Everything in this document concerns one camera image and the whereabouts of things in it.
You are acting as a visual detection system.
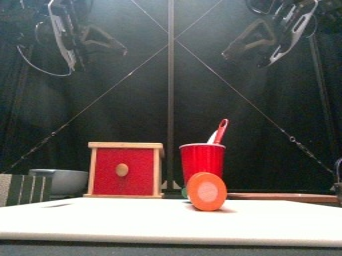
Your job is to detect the brown wooden board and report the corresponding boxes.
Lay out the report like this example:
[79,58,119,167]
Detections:
[226,192,342,205]

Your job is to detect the grey left arm cable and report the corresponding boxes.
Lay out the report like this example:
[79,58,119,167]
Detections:
[17,44,75,78]

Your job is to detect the red toy knife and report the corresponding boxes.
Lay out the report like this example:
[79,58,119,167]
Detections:
[213,118,232,146]

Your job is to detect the black slanted frame post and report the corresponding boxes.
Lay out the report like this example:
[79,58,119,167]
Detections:
[308,33,341,161]

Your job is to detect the white cutting board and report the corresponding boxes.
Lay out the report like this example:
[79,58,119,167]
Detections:
[0,196,342,249]

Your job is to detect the black vertical frame pole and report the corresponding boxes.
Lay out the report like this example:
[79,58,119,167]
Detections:
[162,0,185,200]

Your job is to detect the red plastic cup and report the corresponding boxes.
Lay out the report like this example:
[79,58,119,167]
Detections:
[178,142,228,198]

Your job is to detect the grey bowl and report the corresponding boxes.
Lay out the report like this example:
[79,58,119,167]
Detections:
[27,168,90,197]

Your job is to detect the orange toy carrot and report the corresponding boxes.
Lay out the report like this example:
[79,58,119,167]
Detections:
[180,171,229,212]

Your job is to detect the wooden box with red face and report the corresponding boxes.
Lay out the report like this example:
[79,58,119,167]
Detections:
[85,141,166,200]

